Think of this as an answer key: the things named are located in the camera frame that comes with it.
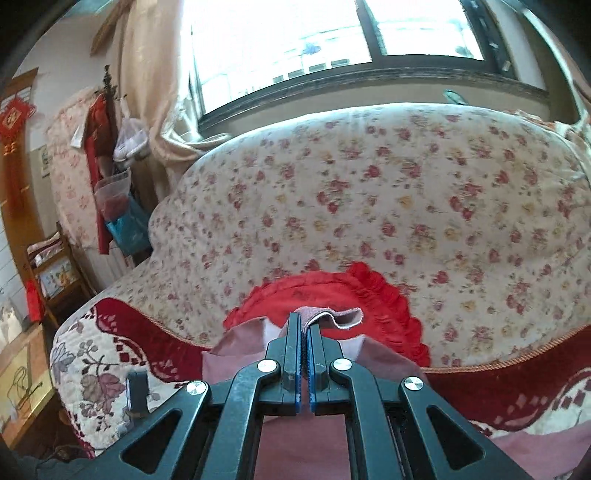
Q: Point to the red chinese knot decoration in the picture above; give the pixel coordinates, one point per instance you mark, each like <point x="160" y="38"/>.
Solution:
<point x="14" y="117"/>

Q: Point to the beige window curtain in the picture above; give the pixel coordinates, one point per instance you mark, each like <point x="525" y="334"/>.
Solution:
<point x="156" y="74"/>

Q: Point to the red ruffled cushion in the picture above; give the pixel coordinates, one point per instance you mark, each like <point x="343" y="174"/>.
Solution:
<point x="360" y="301"/>

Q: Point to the wooden chair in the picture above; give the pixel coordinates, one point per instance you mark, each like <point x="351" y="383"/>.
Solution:
<point x="58" y="279"/>

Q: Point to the red white plush blanket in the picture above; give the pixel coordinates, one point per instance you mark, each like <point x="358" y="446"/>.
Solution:
<point x="94" y="351"/>

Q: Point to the mauve pink small garment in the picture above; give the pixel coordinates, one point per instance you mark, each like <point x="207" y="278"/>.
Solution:
<point x="295" y="442"/>

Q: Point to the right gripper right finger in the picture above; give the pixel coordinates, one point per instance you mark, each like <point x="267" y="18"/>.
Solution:
<point x="398" y="429"/>

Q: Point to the floral beige bedspread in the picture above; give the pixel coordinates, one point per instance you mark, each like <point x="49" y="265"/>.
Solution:
<point x="481" y="218"/>

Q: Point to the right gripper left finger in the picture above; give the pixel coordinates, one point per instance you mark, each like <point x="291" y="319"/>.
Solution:
<point x="210" y="431"/>

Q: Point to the blue hanging bag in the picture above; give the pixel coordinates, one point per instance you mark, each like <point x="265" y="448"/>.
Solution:
<point x="130" y="230"/>

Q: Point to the red clothes on rack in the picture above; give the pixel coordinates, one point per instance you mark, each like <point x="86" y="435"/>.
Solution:
<point x="98" y="141"/>

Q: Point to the dark framed window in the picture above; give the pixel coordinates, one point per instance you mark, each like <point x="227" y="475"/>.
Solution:
<point x="251" y="56"/>

